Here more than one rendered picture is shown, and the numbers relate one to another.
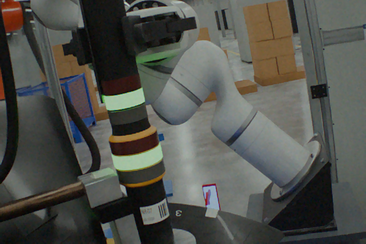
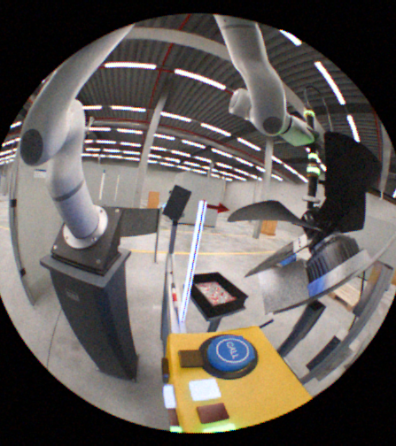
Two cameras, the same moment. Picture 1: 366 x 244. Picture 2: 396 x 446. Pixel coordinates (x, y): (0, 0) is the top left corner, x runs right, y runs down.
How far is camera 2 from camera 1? 92 cm
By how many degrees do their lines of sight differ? 111
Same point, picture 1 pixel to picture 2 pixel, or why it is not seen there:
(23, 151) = (340, 163)
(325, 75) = (17, 194)
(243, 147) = (78, 199)
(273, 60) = not seen: outside the picture
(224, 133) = (71, 183)
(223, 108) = (75, 159)
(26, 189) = (341, 177)
